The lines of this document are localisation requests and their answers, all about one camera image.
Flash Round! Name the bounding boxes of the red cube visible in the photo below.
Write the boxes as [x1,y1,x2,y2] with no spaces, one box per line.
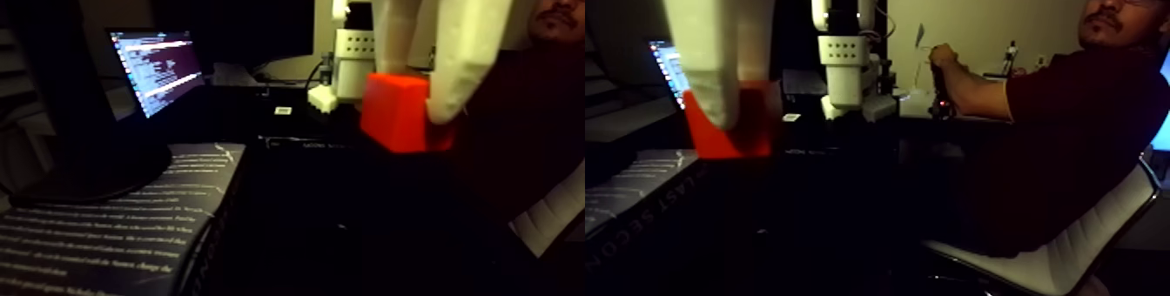
[358,70,460,156]

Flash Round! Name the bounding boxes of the person's hand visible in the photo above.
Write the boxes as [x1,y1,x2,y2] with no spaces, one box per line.
[927,43,962,71]

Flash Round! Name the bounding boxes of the person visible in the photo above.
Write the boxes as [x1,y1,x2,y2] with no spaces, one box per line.
[457,0,586,235]

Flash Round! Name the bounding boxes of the black flat box with lettering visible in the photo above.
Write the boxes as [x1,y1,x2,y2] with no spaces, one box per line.
[259,135,366,151]

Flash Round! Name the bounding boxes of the black wide monitor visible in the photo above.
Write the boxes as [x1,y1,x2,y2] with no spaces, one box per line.
[151,0,317,72]

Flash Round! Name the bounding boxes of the white office chair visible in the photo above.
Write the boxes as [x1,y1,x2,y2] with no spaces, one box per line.
[509,180,586,259]

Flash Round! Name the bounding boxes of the open laptop lit screen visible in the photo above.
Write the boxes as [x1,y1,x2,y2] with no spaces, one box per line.
[107,28,208,120]

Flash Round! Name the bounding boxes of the dark monitor with round stand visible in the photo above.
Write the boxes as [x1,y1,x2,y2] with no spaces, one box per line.
[0,0,173,203]

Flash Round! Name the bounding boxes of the grey box with printed text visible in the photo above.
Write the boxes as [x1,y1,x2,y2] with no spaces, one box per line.
[0,142,248,296]

